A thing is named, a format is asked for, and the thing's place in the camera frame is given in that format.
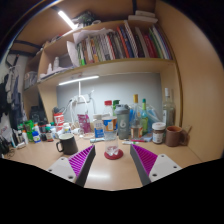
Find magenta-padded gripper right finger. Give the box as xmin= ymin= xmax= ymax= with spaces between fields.
xmin=129 ymin=143 xmax=183 ymax=187

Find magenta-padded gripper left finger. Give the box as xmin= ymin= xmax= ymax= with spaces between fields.
xmin=46 ymin=144 xmax=97 ymax=188

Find clear red-capped plastic bottle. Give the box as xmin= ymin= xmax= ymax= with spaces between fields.
xmin=101 ymin=100 xmax=120 ymax=158

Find black mug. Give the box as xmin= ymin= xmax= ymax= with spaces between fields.
xmin=55 ymin=132 xmax=79 ymax=156

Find brown mug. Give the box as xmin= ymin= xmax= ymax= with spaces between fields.
xmin=164 ymin=125 xmax=189 ymax=148

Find white-lidded brown jar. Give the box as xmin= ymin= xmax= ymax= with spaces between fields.
xmin=151 ymin=121 xmax=167 ymax=145

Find pink and green marker pen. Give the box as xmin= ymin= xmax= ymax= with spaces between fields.
xmin=121 ymin=139 xmax=147 ymax=146

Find white pill bottle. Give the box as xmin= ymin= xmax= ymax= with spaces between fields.
xmin=62 ymin=122 xmax=72 ymax=135

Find white bottle with blue label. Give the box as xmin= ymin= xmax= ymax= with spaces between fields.
xmin=32 ymin=126 xmax=42 ymax=144

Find light blue brush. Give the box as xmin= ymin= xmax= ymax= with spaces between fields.
xmin=89 ymin=137 xmax=106 ymax=144

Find flat round red coaster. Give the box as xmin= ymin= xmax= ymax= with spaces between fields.
xmin=103 ymin=148 xmax=124 ymax=161

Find red and white canister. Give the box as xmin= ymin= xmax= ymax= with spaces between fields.
xmin=53 ymin=112 xmax=65 ymax=128

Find magenta snack pouch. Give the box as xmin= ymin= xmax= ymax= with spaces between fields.
xmin=77 ymin=113 xmax=92 ymax=135

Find green container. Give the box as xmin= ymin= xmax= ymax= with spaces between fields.
xmin=24 ymin=119 xmax=35 ymax=143

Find green-capped slim bottle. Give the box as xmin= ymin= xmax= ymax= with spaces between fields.
xmin=140 ymin=98 xmax=150 ymax=136

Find blue plastic bag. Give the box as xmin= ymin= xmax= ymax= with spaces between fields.
xmin=146 ymin=105 xmax=164 ymax=124

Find blue and white carton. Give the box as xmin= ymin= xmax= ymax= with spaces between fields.
xmin=92 ymin=114 xmax=106 ymax=139

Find tall clear glass bottle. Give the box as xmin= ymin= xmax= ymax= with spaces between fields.
xmin=162 ymin=87 xmax=177 ymax=128

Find grey shaker bottle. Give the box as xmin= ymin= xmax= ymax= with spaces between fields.
xmin=114 ymin=104 xmax=131 ymax=140

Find green plastic bottle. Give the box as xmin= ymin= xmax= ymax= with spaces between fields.
xmin=112 ymin=99 xmax=121 ymax=116

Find under-shelf light bar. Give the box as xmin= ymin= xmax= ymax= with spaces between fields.
xmin=58 ymin=75 xmax=100 ymax=87

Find dark hanging clothes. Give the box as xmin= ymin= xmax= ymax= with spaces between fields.
xmin=0 ymin=54 xmax=24 ymax=128

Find ceiling light bar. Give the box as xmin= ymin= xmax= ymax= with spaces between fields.
xmin=57 ymin=10 xmax=78 ymax=31

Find white wall power strip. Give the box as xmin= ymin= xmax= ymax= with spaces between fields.
xmin=69 ymin=94 xmax=91 ymax=104

